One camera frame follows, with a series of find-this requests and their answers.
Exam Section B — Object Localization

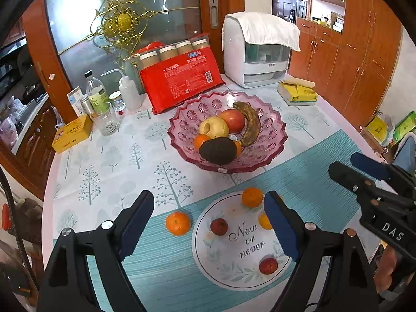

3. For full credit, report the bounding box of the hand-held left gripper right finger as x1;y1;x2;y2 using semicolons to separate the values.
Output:
263;191;379;312

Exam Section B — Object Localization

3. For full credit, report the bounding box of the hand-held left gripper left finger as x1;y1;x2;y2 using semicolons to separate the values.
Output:
37;189;155;312

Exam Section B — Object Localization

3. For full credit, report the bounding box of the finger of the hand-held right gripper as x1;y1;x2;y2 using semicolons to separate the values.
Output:
328;161;407;212
350;152;416;199

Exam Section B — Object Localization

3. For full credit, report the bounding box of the small red plum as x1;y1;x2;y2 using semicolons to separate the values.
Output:
259;257;278;275
210;218;229;235

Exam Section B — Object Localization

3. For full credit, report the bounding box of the dark green avocado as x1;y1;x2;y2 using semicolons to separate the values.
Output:
199;137;238;165

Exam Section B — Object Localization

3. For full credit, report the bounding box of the brown overripe banana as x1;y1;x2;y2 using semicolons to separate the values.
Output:
232;101;261;147

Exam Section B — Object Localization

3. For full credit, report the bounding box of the red apple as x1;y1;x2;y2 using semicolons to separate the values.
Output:
218;109;246;134

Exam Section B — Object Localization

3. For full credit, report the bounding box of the yellow spotted pear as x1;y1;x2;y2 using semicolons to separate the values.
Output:
199;116;230;139

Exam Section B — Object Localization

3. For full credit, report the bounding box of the pink glass bowl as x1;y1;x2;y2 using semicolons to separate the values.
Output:
167;91;288;173

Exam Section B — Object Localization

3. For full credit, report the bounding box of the person's right hand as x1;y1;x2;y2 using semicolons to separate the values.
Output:
374;244;402;295

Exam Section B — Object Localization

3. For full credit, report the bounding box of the brown cardboard box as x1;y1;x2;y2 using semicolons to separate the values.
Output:
359;122;391;147

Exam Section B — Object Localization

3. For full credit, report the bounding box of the blue chair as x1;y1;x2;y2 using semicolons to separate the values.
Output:
392;136;416;173

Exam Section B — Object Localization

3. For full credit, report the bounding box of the yellow green package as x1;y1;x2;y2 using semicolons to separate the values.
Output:
366;116;389;142

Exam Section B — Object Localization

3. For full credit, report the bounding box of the green plastic package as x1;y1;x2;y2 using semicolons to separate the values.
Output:
393;110;416;142

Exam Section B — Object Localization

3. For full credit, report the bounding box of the teal striped placemat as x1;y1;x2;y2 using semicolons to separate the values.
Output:
52;129;374;312

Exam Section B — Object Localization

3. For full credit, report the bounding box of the yellow tissue pack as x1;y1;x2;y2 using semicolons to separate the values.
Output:
277;79;319;106

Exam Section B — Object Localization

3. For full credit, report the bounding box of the tall wooden cabinet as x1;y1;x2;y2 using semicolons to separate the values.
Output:
288;0;404;127

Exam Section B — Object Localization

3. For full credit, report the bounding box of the clear drinking glass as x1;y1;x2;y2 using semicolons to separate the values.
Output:
91;102;120;136

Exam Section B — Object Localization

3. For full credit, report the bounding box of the yellow cardboard box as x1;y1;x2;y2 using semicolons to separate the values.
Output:
52;114;93;154

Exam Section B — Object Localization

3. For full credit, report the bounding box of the small glass jar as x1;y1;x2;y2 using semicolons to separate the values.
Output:
109;91;127;112

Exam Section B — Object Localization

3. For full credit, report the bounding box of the silver metal can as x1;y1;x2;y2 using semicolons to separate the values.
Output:
80;96;94;116

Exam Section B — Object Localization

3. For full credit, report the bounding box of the white squeeze bottle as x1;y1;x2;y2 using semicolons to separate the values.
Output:
100;69;144;111

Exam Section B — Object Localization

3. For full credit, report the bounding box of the red lid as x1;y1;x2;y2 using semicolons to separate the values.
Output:
2;203;12;231

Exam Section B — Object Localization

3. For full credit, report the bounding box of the wooden kitchen base cabinet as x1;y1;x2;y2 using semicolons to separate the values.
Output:
13;101;62;199

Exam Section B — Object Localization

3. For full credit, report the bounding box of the clear bottle green label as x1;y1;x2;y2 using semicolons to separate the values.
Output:
85;71;110;113

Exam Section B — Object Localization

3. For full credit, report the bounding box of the small white carton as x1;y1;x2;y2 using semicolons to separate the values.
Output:
67;86;88;118

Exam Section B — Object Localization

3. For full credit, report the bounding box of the red paper cup package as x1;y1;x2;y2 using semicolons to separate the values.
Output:
132;32;226;115

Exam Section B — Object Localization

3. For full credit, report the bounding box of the white countertop appliance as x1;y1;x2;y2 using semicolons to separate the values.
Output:
222;12;291;88

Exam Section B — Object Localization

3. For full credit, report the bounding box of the white towel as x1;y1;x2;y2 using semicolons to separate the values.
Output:
239;13;301;52

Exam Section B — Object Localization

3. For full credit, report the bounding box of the gold door ornament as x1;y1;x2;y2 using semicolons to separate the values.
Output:
58;0;202;61

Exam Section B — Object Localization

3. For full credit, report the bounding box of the black range hood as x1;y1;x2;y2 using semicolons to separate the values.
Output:
0;36;29;72

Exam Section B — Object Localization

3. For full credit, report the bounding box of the silver door handle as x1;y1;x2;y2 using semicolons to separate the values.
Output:
209;0;219;28

